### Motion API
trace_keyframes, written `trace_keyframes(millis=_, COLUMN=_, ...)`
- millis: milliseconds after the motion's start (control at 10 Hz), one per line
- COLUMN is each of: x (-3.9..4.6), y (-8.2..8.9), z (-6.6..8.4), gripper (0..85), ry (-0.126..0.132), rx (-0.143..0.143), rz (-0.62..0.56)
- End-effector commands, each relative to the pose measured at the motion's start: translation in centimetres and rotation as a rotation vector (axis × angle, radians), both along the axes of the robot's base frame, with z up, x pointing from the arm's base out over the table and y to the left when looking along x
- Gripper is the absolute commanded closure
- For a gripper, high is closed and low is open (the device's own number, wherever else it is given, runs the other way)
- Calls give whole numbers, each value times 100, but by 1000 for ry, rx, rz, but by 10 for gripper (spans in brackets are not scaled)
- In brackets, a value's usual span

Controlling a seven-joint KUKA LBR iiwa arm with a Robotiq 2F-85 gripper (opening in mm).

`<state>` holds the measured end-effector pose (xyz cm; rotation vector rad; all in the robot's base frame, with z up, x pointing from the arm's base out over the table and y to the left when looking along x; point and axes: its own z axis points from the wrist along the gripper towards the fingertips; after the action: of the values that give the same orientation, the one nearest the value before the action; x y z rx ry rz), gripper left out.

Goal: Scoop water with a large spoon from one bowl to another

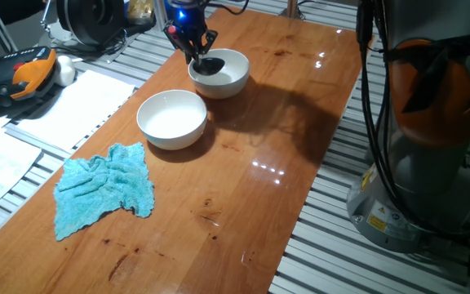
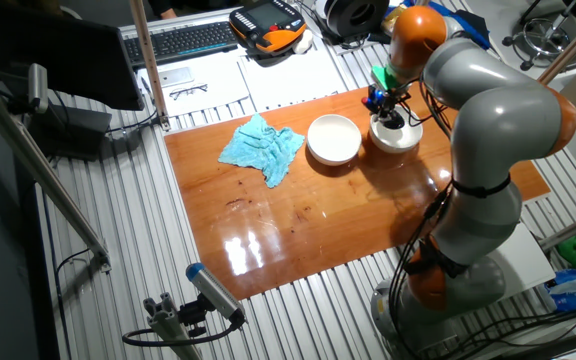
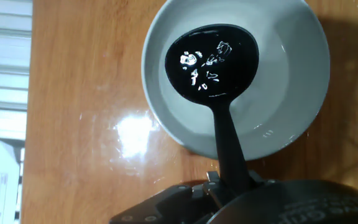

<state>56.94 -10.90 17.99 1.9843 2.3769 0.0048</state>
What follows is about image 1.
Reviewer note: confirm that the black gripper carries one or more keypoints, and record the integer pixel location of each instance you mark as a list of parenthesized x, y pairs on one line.
[(188, 20)]

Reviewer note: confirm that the black ladle with red tip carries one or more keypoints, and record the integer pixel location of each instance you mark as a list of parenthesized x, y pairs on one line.
[(210, 66)]

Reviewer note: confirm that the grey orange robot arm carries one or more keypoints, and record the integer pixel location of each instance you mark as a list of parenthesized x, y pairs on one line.
[(435, 102)]

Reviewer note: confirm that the white ceramic bowl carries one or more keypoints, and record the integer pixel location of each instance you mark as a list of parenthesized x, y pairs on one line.
[(169, 139), (223, 90)]

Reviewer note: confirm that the gold foil bag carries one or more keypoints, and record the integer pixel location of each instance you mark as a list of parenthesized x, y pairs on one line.
[(140, 12)]

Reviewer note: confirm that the black filament spool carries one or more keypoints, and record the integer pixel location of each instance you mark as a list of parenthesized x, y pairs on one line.
[(92, 20)]

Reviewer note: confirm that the white paper sheet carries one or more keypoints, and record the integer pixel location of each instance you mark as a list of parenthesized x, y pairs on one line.
[(76, 110)]

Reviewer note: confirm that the brown wooden board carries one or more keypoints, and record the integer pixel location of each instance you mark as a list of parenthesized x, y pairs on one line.
[(239, 204)]

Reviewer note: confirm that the orange black teach pendant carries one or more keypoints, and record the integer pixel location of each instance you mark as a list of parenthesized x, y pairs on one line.
[(27, 73)]

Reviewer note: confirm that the teal terry cloth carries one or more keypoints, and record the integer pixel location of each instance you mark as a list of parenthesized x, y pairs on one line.
[(96, 192)]

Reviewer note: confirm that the printed paper sheet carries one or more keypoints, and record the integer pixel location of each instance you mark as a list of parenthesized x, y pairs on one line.
[(2, 163)]

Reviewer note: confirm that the aluminium frame post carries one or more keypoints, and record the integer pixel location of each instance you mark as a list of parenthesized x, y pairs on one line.
[(292, 8), (160, 16)]

